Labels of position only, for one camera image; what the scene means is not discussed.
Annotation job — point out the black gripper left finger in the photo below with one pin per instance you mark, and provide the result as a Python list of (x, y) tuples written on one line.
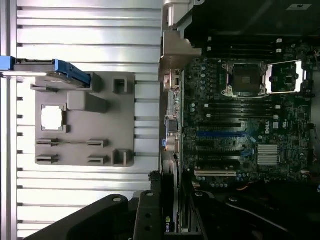
[(105, 220)]

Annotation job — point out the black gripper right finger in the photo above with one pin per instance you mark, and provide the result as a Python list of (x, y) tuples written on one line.
[(225, 220)]

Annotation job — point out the white expansion slot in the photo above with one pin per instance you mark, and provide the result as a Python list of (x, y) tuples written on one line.
[(215, 173)]

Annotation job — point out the black expansion slot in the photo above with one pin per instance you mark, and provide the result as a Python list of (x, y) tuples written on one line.
[(217, 145), (217, 157), (217, 125)]

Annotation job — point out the silver finned chipset heatsink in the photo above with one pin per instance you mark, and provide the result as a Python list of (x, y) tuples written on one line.
[(268, 155)]

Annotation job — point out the green Dell motherboard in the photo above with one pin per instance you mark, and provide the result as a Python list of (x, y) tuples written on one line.
[(250, 140)]

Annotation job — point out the blue expansion slot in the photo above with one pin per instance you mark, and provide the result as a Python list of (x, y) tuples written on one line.
[(217, 134)]

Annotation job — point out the gray plastic parts rack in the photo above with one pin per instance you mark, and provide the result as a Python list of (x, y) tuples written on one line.
[(85, 130)]

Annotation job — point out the black RAM slot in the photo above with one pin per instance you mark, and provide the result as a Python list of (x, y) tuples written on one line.
[(240, 116), (240, 109), (240, 105), (240, 113), (245, 39), (245, 51), (245, 47), (245, 43)]

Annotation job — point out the CPU socket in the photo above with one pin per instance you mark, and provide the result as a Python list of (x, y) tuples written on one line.
[(246, 78)]

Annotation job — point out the silver network port block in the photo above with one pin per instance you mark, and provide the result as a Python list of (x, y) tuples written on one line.
[(173, 80)]

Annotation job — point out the metal socket cover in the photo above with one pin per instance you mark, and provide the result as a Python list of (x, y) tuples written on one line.
[(286, 77)]

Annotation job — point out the disk in blue caddy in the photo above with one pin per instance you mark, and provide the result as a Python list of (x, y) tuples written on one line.
[(50, 68)]

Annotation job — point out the open black PC case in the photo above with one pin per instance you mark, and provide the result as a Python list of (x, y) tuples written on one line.
[(172, 60)]

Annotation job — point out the black power supply box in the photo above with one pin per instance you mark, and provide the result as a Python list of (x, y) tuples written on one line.
[(250, 17)]

